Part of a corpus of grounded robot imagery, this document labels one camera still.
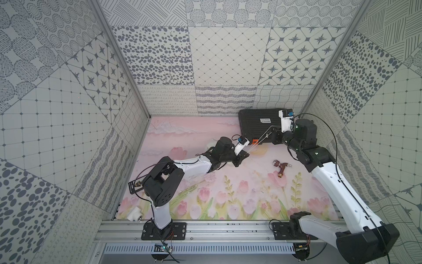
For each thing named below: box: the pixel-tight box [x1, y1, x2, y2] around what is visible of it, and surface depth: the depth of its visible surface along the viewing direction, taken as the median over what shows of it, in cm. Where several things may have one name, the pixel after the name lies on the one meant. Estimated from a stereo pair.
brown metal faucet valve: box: [272, 159, 293, 179], surface depth 95 cm
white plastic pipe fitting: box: [126, 206, 143, 223], surface depth 78 cm
